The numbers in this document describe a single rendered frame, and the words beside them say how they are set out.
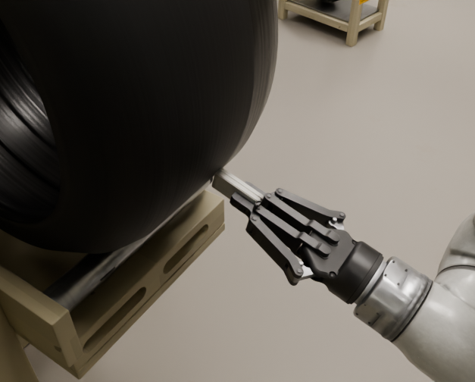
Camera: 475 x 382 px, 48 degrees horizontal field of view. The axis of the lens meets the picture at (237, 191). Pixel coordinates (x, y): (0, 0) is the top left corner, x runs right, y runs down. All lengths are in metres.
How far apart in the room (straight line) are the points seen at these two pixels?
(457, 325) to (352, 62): 2.68
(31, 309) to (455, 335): 0.49
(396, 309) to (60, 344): 0.41
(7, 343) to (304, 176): 1.70
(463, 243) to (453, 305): 0.11
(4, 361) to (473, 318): 0.62
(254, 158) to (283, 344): 0.96
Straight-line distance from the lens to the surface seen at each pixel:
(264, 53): 0.62
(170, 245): 0.85
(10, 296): 0.73
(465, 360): 0.65
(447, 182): 2.45
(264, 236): 0.65
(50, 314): 0.69
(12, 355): 0.86
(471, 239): 0.73
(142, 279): 0.81
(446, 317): 0.65
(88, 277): 0.76
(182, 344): 1.76
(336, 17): 3.45
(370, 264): 0.65
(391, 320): 0.65
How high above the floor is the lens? 1.48
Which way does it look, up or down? 42 degrees down
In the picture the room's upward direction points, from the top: straight up
